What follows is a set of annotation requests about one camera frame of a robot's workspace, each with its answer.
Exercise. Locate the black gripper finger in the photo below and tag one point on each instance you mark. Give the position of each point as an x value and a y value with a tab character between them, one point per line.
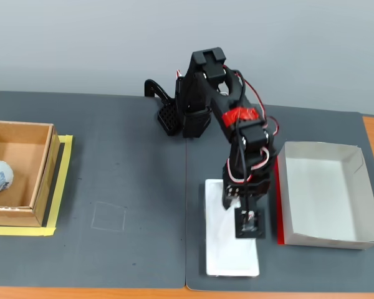
231	196

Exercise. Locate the white sandwich package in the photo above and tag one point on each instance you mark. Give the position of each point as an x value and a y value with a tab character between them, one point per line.
230	249

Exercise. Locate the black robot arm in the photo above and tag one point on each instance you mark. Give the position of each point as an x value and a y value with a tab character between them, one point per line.
212	93

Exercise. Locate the gray paper box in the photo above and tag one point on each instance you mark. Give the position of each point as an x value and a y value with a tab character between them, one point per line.
324	193

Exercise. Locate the brown cardboard box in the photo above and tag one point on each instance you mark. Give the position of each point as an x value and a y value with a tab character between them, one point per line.
18	146

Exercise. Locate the red sheet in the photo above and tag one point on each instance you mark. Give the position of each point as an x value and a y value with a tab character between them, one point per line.
280	230

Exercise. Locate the red tape wrap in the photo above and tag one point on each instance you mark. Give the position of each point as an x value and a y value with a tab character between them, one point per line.
233	117

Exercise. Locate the plain dark gray mat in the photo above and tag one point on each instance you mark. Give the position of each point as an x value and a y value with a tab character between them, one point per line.
299	274

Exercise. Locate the black perforated block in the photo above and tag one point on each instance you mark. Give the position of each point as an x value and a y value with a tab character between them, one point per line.
168	120

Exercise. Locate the dark gray mat chalk square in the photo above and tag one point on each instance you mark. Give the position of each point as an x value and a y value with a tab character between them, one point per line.
112	155

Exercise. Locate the black table clamp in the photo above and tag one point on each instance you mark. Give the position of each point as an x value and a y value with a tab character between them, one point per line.
156	86

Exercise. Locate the yellow masking tape strip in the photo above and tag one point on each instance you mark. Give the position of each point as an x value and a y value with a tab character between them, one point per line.
64	174
15	230

